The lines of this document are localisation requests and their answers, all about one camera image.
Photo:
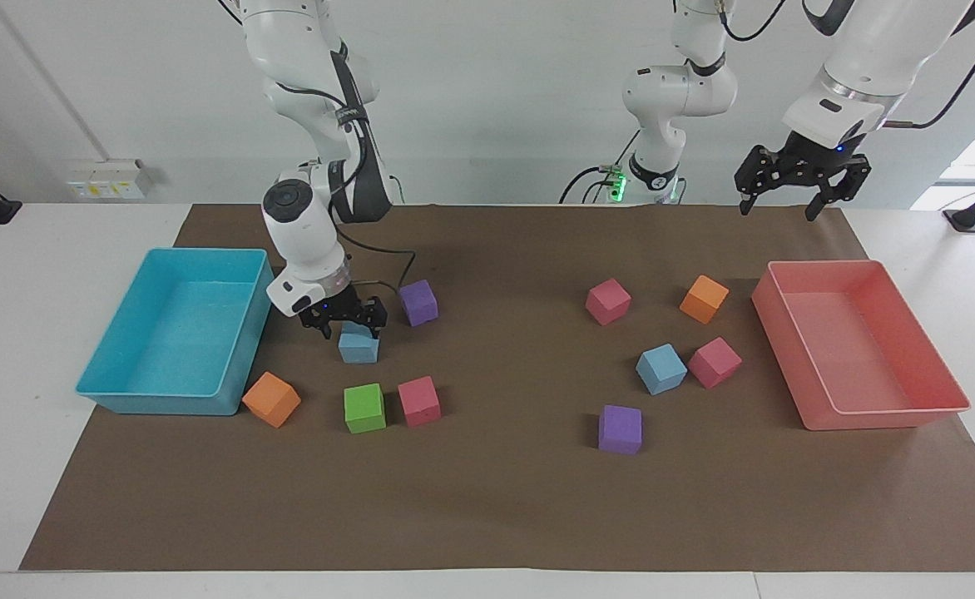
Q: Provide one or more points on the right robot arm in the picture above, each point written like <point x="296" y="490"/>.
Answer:
<point x="304" y="225"/>

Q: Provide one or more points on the purple foam block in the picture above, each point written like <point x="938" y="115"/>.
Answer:
<point x="620" y="430"/>
<point x="418" y="303"/>

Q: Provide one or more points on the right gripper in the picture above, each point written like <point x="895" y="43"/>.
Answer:
<point x="342" y="306"/>

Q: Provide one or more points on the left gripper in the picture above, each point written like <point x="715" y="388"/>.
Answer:
<point x="812" y="151"/>

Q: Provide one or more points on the white wall socket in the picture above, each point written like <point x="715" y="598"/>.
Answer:
<point x="105" y="179"/>

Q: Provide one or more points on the blue foam block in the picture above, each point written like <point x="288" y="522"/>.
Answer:
<point x="358" y="349"/>
<point x="662" y="370"/>

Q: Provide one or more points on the blue plastic tray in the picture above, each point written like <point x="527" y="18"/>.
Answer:
<point x="175" y="333"/>

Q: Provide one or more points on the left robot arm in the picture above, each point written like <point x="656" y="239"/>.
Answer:
<point x="670" y="91"/>

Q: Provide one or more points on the pink plastic tray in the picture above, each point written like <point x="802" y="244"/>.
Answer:
<point x="858" y="345"/>

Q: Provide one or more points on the pink foam block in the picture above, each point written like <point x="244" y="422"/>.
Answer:
<point x="608" y="301"/>
<point x="715" y="363"/>
<point x="418" y="401"/>

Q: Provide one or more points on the orange foam block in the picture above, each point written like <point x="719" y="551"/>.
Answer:
<point x="704" y="299"/>
<point x="271" y="400"/>

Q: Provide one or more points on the green foam block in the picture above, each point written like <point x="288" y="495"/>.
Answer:
<point x="364" y="408"/>

